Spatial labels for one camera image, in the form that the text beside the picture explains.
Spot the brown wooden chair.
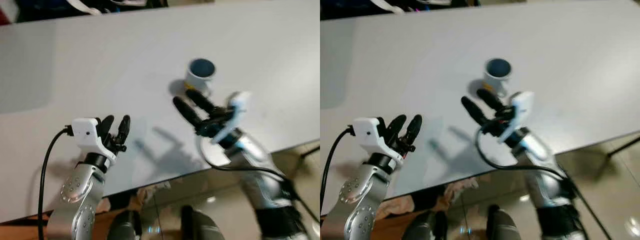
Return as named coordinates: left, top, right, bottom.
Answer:
left=0, top=210, right=109, bottom=240
left=320, top=199, right=417, bottom=237

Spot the dark robot leg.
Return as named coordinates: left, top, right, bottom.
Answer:
left=400, top=210, right=449, bottom=240
left=486, top=205, right=524, bottom=240
left=106, top=210, right=144, bottom=240
left=181, top=205, right=226, bottom=240

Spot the white mug blue inside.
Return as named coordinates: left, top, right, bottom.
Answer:
left=184, top=58, right=217, bottom=96
left=481, top=57, right=513, bottom=98

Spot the pale pink crumpled cloth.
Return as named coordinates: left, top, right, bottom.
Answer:
left=442, top=179, right=482, bottom=204
left=131, top=182, right=174, bottom=206

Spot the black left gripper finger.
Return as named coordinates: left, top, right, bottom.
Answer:
left=97, top=115, right=116, bottom=144
left=383, top=114, right=407, bottom=144
left=405, top=114, right=424, bottom=146
left=115, top=114, right=132, bottom=146

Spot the black bag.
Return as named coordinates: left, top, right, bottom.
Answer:
left=0, top=0, right=169, bottom=24
left=320, top=0, right=482, bottom=21

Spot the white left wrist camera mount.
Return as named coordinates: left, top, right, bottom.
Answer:
left=69, top=117, right=119, bottom=161
left=352, top=117, right=404, bottom=164

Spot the black metal table leg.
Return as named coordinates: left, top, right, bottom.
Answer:
left=299, top=144, right=321, bottom=161
left=606, top=134, right=640, bottom=159

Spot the dark right robot leg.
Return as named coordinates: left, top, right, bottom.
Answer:
left=181, top=205, right=226, bottom=240
left=486, top=205, right=524, bottom=240

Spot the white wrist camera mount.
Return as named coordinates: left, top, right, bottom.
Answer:
left=69, top=117, right=119, bottom=161
left=210, top=91, right=251, bottom=146
left=352, top=117, right=404, bottom=164
left=497, top=91, right=536, bottom=144

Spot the dark left robot leg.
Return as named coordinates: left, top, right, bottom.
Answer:
left=400, top=210, right=449, bottom=240
left=106, top=210, right=144, bottom=240

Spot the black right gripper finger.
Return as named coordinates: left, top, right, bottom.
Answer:
left=476, top=88, right=506, bottom=112
left=185, top=88, right=217, bottom=115
left=460, top=95, right=489, bottom=126
left=172, top=96, right=204, bottom=129

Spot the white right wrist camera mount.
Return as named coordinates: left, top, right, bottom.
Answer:
left=497, top=91, right=536, bottom=144
left=210, top=91, right=251, bottom=146

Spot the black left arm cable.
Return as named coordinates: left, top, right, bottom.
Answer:
left=37, top=127, right=74, bottom=240
left=320, top=127, right=356, bottom=222

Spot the white strap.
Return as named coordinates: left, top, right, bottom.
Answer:
left=67, top=0, right=104, bottom=15
left=372, top=0, right=406, bottom=14

